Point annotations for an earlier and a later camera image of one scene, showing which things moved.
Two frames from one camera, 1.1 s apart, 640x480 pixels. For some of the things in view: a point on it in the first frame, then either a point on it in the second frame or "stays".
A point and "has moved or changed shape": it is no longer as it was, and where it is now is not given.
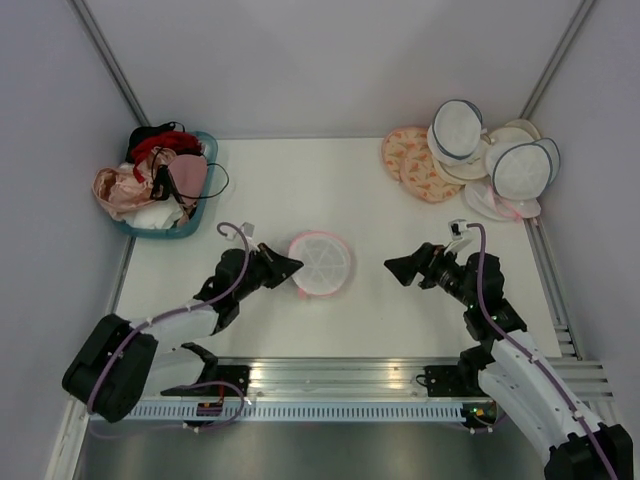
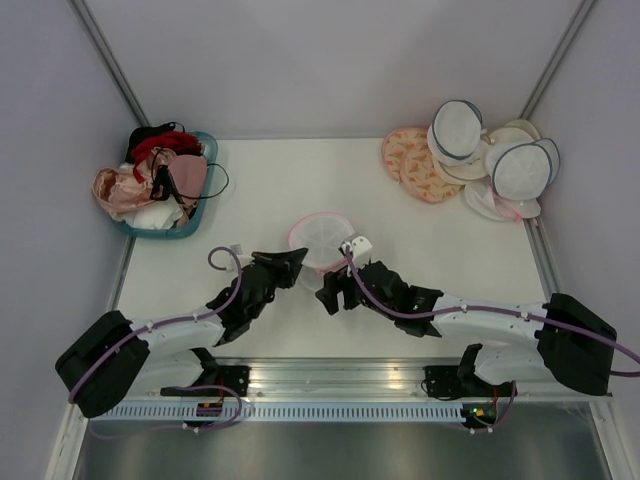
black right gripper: [425, 259] to [329, 298]
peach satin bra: [117, 190] stays
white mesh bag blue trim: [455, 131] stays
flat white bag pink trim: [485, 198] stays
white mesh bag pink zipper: [329, 264] has moved or changed shape
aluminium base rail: [312, 379] stays
